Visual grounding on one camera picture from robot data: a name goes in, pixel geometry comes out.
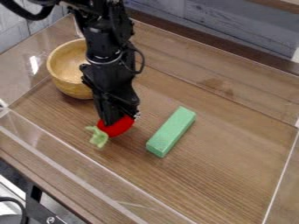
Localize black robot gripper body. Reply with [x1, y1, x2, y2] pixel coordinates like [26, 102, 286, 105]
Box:
[79, 56, 141, 116]

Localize red plush strawberry toy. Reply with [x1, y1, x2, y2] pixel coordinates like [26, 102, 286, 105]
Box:
[86, 115, 135, 149]

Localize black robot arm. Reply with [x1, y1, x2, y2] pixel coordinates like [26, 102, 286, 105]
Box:
[62, 0, 143, 126]

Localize green rectangular block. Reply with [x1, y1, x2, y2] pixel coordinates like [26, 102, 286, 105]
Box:
[146, 107, 197, 158]

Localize wooden bowl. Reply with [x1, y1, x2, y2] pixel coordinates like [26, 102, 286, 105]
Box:
[47, 38, 93, 100]

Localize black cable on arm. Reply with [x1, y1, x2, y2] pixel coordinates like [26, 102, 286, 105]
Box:
[0, 0, 61, 21]

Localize black table leg frame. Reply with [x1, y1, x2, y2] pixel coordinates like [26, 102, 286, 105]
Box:
[26, 184, 67, 224]

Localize black cable under table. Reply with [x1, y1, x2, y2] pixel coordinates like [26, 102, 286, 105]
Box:
[0, 196, 29, 224]

